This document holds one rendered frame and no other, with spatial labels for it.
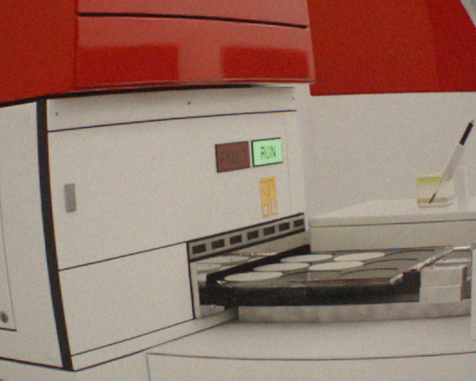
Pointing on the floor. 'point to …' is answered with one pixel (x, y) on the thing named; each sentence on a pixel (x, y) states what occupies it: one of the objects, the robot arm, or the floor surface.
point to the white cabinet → (323, 368)
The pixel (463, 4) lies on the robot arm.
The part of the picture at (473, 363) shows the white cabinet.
